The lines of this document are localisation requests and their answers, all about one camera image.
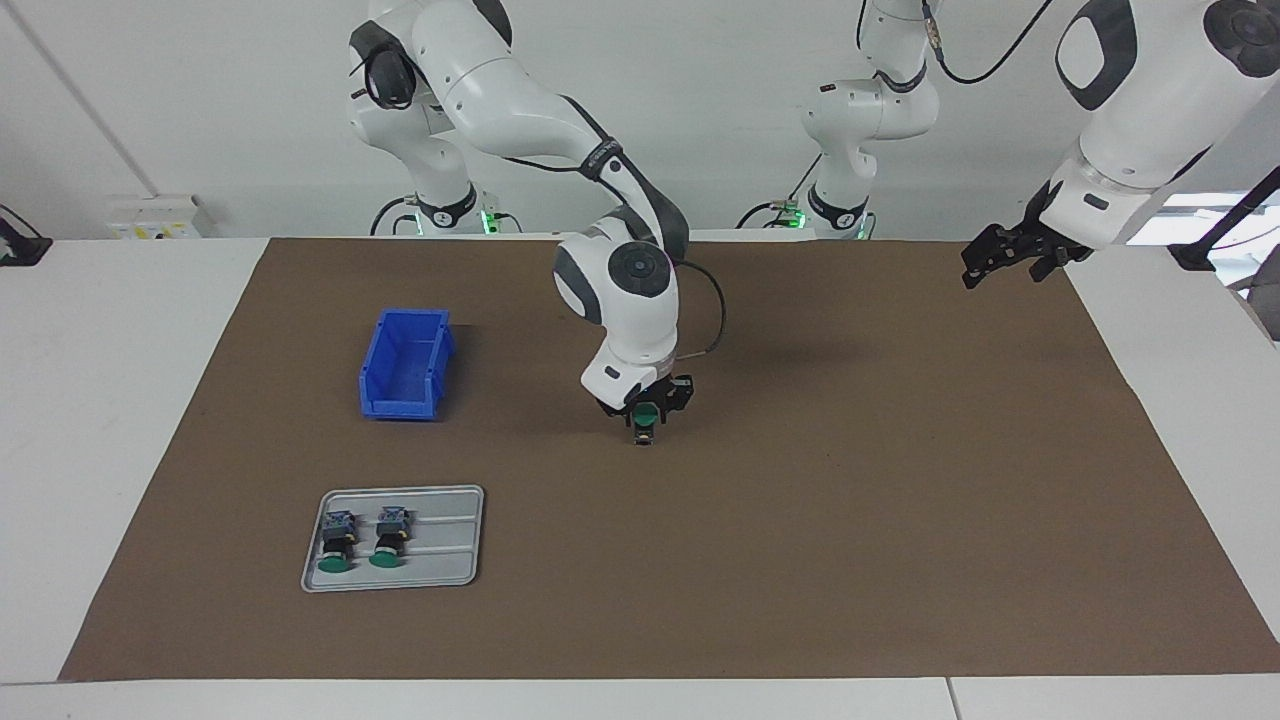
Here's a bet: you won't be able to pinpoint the brown paper table mat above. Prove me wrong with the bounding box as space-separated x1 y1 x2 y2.
58 236 1280 683

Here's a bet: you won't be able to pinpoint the grey metal tray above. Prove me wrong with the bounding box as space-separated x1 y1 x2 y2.
301 485 486 594

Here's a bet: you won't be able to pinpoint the blue plastic storage bin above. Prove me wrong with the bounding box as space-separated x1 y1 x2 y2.
358 309 457 422

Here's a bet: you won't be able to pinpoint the dark grey chair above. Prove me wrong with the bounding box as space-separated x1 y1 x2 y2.
1228 268 1280 343

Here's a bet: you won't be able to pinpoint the white socket box yellow labels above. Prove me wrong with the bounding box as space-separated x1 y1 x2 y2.
105 194 218 240

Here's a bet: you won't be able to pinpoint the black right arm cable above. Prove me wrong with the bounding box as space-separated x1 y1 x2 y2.
672 258 727 363

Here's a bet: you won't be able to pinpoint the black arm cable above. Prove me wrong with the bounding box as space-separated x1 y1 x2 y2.
672 258 727 363
855 0 1216 181

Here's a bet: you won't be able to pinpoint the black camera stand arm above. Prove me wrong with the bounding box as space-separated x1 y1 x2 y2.
1168 165 1280 271

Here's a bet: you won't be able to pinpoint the black left base cable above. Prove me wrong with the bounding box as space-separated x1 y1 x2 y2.
737 155 823 229

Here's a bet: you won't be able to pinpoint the black base cable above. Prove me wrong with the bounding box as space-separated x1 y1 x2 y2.
737 155 823 229
370 195 416 237

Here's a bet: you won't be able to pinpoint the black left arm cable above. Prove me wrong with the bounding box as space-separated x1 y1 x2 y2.
855 0 1216 181

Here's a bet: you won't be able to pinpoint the black right base cable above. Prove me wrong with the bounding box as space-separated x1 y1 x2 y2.
370 195 416 237

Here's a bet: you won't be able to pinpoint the black clamp mount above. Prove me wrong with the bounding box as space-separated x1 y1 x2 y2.
0 205 53 267

